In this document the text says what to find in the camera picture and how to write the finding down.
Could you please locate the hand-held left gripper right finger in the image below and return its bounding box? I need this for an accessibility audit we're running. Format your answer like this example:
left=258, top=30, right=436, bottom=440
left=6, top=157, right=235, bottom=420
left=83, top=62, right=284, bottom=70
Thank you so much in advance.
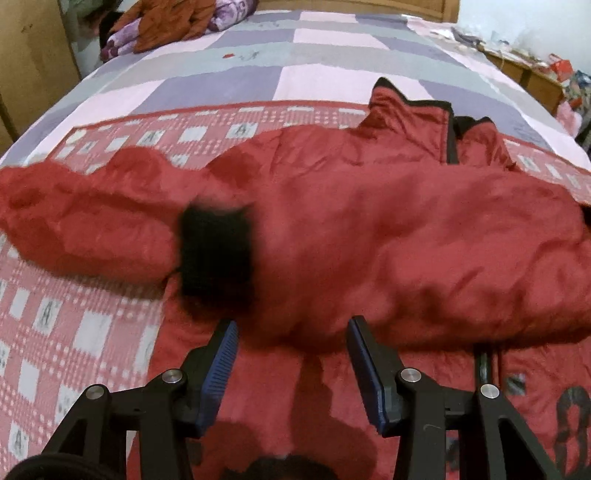
left=346, top=315, right=561, bottom=480

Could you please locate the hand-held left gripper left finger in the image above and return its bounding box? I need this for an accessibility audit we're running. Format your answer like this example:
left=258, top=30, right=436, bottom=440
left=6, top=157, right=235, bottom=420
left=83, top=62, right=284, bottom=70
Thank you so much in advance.
left=44, top=318, right=240, bottom=480

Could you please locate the red and black jacket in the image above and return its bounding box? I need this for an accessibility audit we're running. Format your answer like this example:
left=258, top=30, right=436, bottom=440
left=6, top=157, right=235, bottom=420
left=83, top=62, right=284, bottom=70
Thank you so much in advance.
left=0, top=76, right=591, bottom=480

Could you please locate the pile of colourful clothes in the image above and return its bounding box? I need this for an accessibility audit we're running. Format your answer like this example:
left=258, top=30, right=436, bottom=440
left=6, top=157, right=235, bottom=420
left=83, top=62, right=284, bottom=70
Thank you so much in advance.
left=556, top=69, right=591, bottom=153

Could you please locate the red checkered blanket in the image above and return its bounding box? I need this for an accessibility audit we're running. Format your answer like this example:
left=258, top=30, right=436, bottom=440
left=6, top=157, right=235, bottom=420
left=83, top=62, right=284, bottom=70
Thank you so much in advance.
left=0, top=99, right=591, bottom=480

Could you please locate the purple and pink checked bedsheet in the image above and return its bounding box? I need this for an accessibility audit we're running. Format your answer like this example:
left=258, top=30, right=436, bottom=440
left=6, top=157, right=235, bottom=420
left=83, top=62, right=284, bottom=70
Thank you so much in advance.
left=0, top=10, right=591, bottom=160

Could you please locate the wooden nightstand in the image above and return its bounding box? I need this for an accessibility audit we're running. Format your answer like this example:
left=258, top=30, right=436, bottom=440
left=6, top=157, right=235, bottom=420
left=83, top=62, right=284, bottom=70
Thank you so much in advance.
left=485, top=48, right=566, bottom=114

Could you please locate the orange-brown jacket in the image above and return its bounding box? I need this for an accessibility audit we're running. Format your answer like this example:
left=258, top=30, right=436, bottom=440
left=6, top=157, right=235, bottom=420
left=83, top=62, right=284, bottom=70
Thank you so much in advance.
left=111, top=0, right=218, bottom=52

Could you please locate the purple floral quilt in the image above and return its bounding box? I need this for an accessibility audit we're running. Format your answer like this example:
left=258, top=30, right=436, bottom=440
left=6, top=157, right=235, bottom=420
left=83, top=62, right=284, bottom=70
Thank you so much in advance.
left=99, top=0, right=259, bottom=63

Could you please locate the wooden wardrobe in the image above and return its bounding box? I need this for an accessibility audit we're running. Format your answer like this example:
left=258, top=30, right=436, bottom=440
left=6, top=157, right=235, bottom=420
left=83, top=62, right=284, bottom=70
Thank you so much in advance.
left=0, top=0, right=81, bottom=144

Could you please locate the dark cloth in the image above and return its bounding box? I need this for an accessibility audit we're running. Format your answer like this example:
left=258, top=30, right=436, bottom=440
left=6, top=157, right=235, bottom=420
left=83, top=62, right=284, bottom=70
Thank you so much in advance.
left=98, top=11, right=125, bottom=47

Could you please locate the wooden headboard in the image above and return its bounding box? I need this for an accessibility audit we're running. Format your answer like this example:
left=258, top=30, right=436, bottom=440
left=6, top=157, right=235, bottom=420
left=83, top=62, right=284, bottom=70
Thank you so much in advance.
left=256, top=0, right=460, bottom=23

